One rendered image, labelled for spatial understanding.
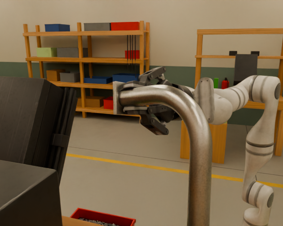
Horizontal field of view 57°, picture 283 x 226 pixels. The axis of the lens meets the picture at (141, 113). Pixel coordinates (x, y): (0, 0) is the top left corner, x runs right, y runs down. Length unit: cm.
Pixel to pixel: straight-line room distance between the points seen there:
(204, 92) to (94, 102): 587
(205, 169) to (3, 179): 23
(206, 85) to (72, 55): 595
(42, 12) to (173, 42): 348
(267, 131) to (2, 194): 88
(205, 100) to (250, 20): 548
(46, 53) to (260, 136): 618
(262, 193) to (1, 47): 801
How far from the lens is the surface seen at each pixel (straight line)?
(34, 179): 23
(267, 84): 94
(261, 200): 111
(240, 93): 78
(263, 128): 98
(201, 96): 53
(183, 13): 607
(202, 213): 37
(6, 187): 23
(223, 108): 66
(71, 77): 647
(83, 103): 639
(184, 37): 603
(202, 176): 36
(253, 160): 104
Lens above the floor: 174
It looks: 15 degrees down
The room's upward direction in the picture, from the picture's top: straight up
